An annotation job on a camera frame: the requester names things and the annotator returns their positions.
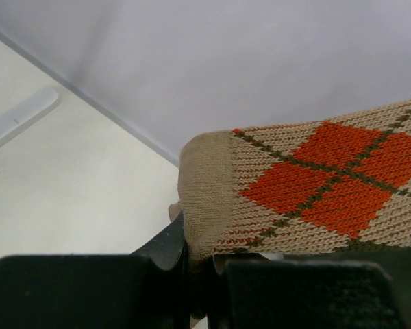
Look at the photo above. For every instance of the white clothes rack frame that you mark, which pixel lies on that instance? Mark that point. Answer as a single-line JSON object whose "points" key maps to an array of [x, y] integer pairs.
{"points": [[17, 119]]}

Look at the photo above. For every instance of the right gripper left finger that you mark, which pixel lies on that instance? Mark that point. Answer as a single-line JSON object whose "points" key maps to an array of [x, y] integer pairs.
{"points": [[144, 289]]}

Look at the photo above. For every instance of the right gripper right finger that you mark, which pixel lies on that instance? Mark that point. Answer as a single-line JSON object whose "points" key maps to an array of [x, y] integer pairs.
{"points": [[356, 290]]}

